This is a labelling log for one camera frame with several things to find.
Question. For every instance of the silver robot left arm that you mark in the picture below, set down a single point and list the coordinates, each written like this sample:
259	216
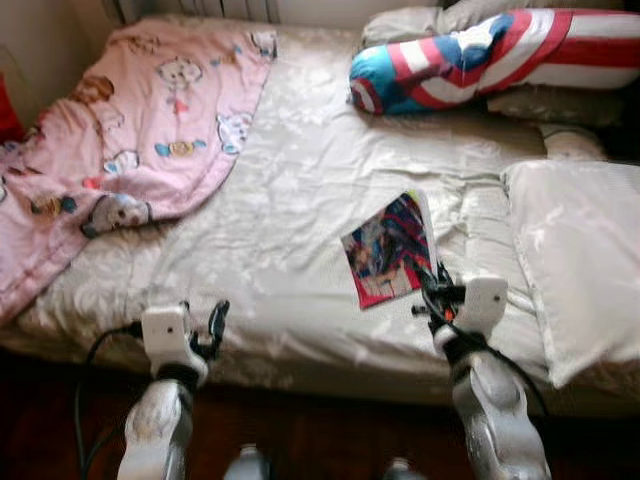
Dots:
155	430

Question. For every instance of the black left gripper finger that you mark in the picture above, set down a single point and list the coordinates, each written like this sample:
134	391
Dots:
219	320

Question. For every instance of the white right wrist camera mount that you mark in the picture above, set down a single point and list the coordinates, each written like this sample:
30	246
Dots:
485	305

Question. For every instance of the colourful comic book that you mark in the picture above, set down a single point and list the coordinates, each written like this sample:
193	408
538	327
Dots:
385	250

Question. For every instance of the silver robot right leg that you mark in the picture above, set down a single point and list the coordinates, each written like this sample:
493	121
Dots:
405	470

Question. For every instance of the pink cartoon print blanket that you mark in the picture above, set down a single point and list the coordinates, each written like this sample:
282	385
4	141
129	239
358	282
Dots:
150	120

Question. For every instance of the grey ribbed radiator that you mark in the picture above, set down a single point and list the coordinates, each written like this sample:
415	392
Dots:
200	8

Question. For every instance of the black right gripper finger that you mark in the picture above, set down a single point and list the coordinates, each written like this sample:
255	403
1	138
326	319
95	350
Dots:
432	276

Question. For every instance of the red white blue striped cushion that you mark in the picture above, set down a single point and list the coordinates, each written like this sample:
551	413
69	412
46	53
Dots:
450	60

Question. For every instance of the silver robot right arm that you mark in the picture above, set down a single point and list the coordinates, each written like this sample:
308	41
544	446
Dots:
490	410

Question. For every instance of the beige floral bedspread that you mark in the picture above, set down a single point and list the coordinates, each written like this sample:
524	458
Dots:
300	180

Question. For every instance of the small beige bolster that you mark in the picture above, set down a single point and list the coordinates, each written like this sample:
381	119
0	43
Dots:
575	145

